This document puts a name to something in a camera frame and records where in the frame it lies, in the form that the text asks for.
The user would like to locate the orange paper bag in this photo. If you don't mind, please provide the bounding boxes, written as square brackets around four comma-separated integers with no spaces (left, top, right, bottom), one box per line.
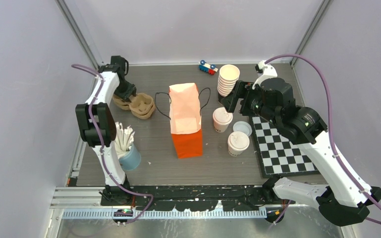
[154,83,211,159]

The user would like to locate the white paper coffee cup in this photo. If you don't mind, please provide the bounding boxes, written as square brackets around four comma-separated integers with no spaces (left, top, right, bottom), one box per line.
[214,120,230,133]

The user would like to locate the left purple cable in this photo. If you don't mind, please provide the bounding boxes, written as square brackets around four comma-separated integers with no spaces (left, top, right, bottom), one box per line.
[71,64,155,224]

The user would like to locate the white plastic cup lid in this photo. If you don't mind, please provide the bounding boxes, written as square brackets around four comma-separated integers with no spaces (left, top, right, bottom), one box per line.
[213,107,233,124]

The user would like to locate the red blue toy car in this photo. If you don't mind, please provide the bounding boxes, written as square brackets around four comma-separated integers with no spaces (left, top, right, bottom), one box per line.
[198,60,218,75]

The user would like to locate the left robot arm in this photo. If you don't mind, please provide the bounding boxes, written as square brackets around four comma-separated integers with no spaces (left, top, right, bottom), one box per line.
[72,56,141,205]

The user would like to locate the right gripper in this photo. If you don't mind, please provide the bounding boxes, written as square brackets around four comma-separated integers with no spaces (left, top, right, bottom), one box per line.
[221,79,279,125]

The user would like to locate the blue plastic cup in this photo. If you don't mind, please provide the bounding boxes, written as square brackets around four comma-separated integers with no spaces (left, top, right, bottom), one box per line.
[118,143,141,171]

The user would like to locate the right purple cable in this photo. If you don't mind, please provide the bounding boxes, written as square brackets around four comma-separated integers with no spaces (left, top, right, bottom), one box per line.
[264,54,381,228]

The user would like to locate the cardboard cup carrier tray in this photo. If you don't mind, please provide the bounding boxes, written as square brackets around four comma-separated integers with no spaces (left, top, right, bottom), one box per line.
[112,95,131,111]

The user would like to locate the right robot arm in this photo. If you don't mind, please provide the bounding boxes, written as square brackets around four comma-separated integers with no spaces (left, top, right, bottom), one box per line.
[220,78,381,227]

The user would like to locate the black white checkerboard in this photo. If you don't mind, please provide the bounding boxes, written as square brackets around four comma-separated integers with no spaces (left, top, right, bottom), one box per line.
[249,117,320,178]

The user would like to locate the crumpled white paper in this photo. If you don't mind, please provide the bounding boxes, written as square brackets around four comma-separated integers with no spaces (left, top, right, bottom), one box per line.
[114,121,135,159]

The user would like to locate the stack of white paper cups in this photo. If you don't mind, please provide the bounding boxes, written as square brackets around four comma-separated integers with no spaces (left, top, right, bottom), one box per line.
[217,64,240,97]

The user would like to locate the purple cable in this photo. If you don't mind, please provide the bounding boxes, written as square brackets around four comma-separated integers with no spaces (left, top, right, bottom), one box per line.
[71,64,155,224]
[264,54,381,228]

